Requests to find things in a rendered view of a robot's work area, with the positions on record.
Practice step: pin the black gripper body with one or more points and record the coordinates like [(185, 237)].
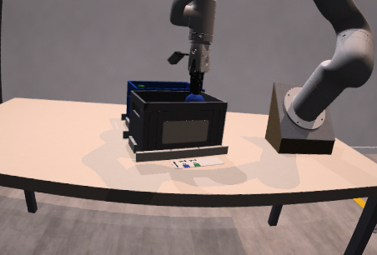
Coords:
[(202, 56)]

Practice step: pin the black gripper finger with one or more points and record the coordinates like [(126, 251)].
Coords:
[(194, 79), (201, 78)]

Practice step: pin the blue plastic bottle crate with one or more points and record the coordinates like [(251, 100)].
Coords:
[(154, 86)]

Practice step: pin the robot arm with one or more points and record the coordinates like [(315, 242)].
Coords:
[(352, 63)]

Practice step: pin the white paper pick list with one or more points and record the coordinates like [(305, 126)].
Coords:
[(198, 162)]

